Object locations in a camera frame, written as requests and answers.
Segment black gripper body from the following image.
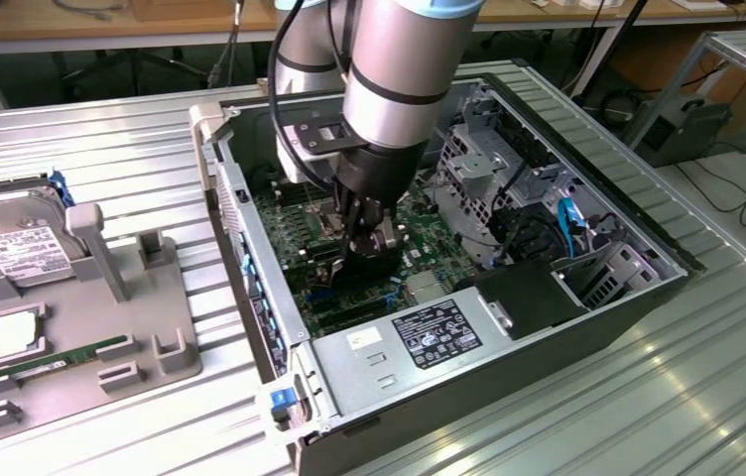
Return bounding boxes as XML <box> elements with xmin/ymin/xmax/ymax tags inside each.
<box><xmin>336</xmin><ymin>139</ymin><xmax>432</xmax><ymax>205</ymax></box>

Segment CPU socket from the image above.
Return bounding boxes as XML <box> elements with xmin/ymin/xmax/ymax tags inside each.
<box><xmin>306</xmin><ymin>200</ymin><xmax>349</xmax><ymax>235</ymax></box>

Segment green motherboard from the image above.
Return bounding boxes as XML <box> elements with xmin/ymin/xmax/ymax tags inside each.
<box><xmin>250</xmin><ymin>166</ymin><xmax>481</xmax><ymax>338</ymax></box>

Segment installed black RAM stick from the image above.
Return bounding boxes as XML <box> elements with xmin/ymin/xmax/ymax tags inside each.
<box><xmin>297</xmin><ymin>243</ymin><xmax>348</xmax><ymax>265</ymax></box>

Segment silver chipset heatsink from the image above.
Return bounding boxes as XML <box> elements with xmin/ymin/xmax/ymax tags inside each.
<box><xmin>402</xmin><ymin>275</ymin><xmax>446</xmax><ymax>304</ymax></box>

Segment silver drive cage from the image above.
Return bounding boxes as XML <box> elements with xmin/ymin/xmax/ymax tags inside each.
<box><xmin>436</xmin><ymin>81</ymin><xmax>587</xmax><ymax>259</ymax></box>

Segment black expansion slot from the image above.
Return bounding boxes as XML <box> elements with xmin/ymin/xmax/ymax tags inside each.
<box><xmin>312</xmin><ymin>293</ymin><xmax>393</xmax><ymax>332</ymax></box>

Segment silver power supply unit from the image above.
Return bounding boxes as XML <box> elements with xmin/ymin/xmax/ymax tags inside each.
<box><xmin>310</xmin><ymin>290</ymin><xmax>527</xmax><ymax>417</ymax></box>

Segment black tripod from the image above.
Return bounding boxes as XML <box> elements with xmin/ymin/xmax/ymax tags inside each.
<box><xmin>62</xmin><ymin>0</ymin><xmax>246</xmax><ymax>90</ymax></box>

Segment silver disk bay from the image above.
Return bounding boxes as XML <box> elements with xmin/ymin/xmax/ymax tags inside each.
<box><xmin>555</xmin><ymin>242</ymin><xmax>689</xmax><ymax>311</ymax></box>

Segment blue case latch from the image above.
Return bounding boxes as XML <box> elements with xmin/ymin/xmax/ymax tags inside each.
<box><xmin>266</xmin><ymin>389</ymin><xmax>299</xmax><ymax>413</ymax></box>

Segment open black PC case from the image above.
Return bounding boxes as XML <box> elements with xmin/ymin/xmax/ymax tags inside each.
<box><xmin>189</xmin><ymin>59</ymin><xmax>710</xmax><ymax>476</ymax></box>

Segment blue disk caddy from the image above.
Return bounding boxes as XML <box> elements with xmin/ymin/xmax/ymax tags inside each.
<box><xmin>0</xmin><ymin>168</ymin><xmax>76</xmax><ymax>209</ymax></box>

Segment black box on floor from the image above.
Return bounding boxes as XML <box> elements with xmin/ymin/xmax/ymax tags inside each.
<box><xmin>637</xmin><ymin>98</ymin><xmax>732</xmax><ymax>168</ymax></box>

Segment grey parts rack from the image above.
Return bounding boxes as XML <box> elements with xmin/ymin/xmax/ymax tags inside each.
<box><xmin>0</xmin><ymin>202</ymin><xmax>207</xmax><ymax>450</ymax></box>

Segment silver hard disk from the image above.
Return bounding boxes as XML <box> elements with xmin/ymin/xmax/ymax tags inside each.
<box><xmin>0</xmin><ymin>185</ymin><xmax>94</xmax><ymax>289</ymax></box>

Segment wooden desk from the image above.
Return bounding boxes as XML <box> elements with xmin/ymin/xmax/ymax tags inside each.
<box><xmin>0</xmin><ymin>0</ymin><xmax>746</xmax><ymax>44</ymax></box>

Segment green RAM stick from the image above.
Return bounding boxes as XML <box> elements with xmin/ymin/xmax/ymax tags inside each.
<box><xmin>0</xmin><ymin>341</ymin><xmax>134</xmax><ymax>388</ymax></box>

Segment silver CPU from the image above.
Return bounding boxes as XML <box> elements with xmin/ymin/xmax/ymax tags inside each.
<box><xmin>0</xmin><ymin>314</ymin><xmax>44</xmax><ymax>361</ymax></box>

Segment black wire bundle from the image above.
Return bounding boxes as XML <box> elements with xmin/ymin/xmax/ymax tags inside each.
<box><xmin>489</xmin><ymin>202</ymin><xmax>571</xmax><ymax>269</ymax></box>

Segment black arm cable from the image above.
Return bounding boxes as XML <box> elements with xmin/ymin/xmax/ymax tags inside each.
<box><xmin>267</xmin><ymin>0</ymin><xmax>306</xmax><ymax>168</ymax></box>

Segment blue wire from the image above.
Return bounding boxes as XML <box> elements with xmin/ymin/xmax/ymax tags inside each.
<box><xmin>555</xmin><ymin>196</ymin><xmax>587</xmax><ymax>262</ymax></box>

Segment black coiled cable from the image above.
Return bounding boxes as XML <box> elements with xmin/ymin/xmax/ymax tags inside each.
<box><xmin>601</xmin><ymin>88</ymin><xmax>644</xmax><ymax>125</ymax></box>

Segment grey cable on desk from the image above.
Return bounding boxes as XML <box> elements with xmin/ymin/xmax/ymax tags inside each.
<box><xmin>55</xmin><ymin>0</ymin><xmax>125</xmax><ymax>21</ymax></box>

